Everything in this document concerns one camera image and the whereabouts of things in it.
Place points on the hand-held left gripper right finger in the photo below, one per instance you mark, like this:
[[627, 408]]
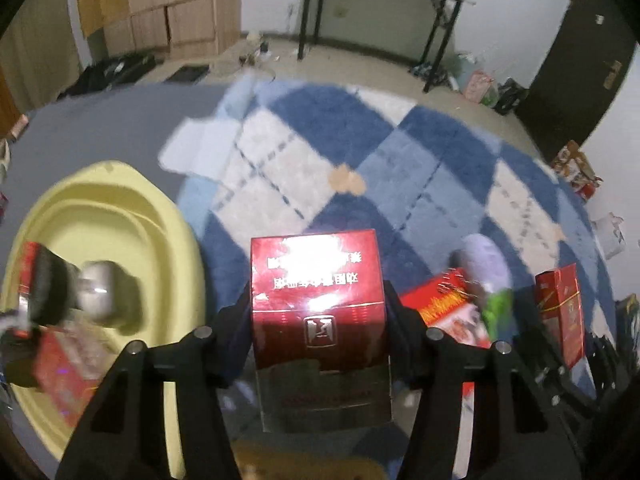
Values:
[[405, 330]]

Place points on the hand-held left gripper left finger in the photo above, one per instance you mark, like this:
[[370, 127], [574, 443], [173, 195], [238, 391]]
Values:
[[235, 330]]

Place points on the small red box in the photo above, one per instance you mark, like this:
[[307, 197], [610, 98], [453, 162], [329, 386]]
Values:
[[29, 260], [60, 380]]

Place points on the white plastic bag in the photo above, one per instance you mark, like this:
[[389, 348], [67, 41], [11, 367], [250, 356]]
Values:
[[610, 235]]

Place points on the black case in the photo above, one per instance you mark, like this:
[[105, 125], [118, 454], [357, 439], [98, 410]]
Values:
[[110, 72]]

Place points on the red and silver carton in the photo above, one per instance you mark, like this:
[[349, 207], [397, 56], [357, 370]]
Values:
[[320, 310]]

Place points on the green plastic toy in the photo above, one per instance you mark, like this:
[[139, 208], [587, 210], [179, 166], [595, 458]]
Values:
[[500, 310]]

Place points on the black bag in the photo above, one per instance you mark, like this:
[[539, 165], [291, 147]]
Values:
[[511, 96]]

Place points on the black flat item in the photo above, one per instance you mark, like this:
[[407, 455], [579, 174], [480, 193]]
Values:
[[187, 73]]

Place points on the pink bag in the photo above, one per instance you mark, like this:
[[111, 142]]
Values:
[[477, 85]]

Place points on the wooden wardrobe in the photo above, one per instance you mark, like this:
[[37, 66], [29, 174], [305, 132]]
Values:
[[190, 5]]

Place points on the red cellophane-wrapped carton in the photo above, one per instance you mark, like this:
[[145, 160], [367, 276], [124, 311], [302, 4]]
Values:
[[560, 310]]

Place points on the white purple plush toy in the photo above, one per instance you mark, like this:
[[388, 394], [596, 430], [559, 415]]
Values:
[[487, 260]]

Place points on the dark checkered cloth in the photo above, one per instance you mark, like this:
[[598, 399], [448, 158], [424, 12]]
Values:
[[425, 72]]

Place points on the dark door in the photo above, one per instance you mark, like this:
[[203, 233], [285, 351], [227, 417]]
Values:
[[575, 60]]

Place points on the printed cardboard box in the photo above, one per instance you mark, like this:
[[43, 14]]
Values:
[[570, 152], [582, 175]]

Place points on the white socks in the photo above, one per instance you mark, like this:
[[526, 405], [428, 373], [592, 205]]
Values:
[[240, 100]]

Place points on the yellow plastic basin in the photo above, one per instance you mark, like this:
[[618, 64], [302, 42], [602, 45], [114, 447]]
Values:
[[125, 220]]

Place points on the blue checkered blanket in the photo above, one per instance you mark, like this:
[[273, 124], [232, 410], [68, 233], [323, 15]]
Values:
[[380, 125]]

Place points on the white pale blue container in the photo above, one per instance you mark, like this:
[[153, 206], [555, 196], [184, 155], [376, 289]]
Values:
[[462, 70]]

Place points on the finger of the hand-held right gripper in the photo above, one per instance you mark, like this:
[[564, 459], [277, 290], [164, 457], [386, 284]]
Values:
[[570, 385]]

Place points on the beige curtain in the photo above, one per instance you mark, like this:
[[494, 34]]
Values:
[[45, 45]]

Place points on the grey bed sheet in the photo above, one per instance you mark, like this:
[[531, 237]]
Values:
[[100, 125]]

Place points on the red carton with gold print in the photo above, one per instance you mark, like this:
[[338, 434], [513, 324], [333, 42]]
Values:
[[440, 305]]

